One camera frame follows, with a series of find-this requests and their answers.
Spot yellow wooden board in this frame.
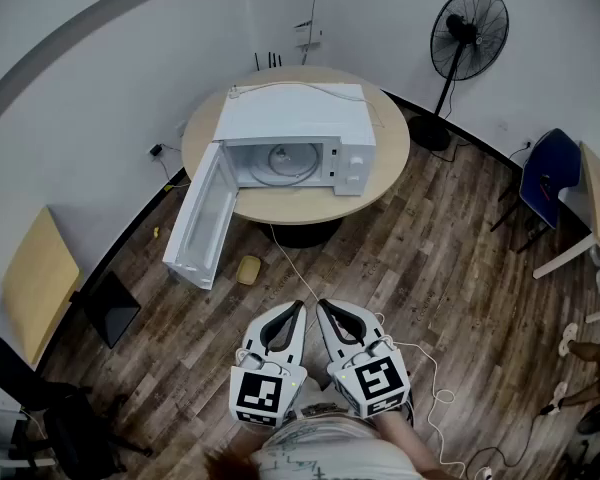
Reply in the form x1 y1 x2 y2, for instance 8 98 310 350
1 206 81 367

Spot black office chair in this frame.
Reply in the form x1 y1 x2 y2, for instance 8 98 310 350
0 332 154 480

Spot blue chair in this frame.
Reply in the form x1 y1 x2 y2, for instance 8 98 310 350
489 127 583 254

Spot white wall-mounted boxes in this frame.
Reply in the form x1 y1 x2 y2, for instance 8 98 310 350
293 17 325 52

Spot white microwave door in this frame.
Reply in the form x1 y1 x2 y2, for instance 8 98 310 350
162 141 240 291

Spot round glass turntable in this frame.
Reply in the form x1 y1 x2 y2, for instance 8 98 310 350
251 142 325 188

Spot white microwave oven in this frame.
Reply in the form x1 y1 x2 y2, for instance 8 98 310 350
212 82 377 198

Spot black standing fan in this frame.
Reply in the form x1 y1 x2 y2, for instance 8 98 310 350
407 0 510 152

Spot person's belt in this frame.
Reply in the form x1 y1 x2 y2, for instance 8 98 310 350
299 402 341 417

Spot white looped gripper cable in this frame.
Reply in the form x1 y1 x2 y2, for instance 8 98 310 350
379 312 469 479

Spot thin white floor cable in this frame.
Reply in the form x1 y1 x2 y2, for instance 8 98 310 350
269 222 321 304

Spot person's light trousers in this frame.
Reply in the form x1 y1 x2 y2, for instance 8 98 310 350
292 375 339 409

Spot white router with black antennas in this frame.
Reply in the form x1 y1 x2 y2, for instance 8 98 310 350
253 51 285 72

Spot person's right forearm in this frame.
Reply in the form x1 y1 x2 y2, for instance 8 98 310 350
377 407 446 480

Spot white power cord with plug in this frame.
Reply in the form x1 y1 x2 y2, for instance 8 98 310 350
228 81 386 129

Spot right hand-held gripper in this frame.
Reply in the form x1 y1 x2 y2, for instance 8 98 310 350
315 299 413 420

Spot person's white printed shirt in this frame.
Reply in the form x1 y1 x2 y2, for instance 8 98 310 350
252 415 426 480

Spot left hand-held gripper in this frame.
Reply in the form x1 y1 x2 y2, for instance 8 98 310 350
228 299 309 429

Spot yellow floor dish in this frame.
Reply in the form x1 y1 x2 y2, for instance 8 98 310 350
235 255 262 286

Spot black flat panel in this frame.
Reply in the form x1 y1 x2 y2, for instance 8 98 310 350
68 270 142 350

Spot round wooden table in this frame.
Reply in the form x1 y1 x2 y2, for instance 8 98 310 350
180 65 411 249

